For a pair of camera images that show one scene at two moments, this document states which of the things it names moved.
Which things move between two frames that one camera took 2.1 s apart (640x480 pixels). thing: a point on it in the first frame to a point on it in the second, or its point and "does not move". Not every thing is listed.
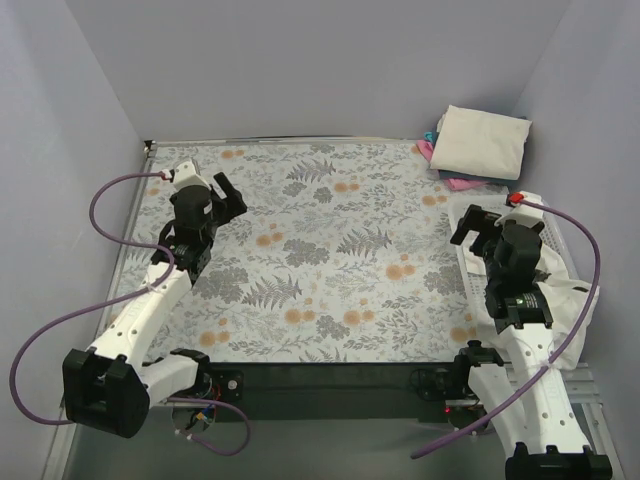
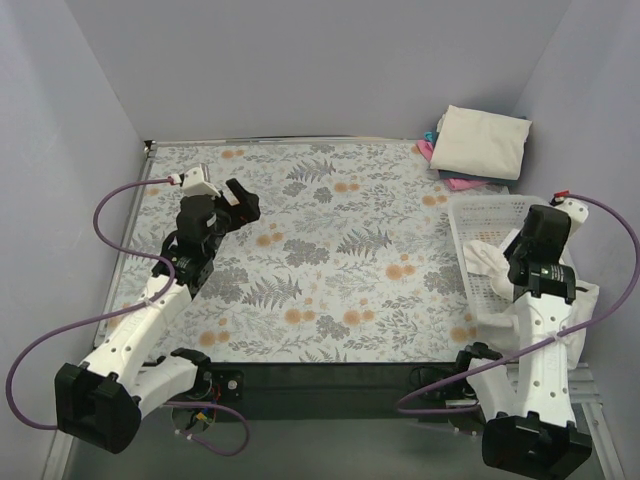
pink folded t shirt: (426, 147) does not move
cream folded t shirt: (480, 142) does not move
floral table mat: (343, 255) does not move
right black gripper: (481, 226) to (542, 220)
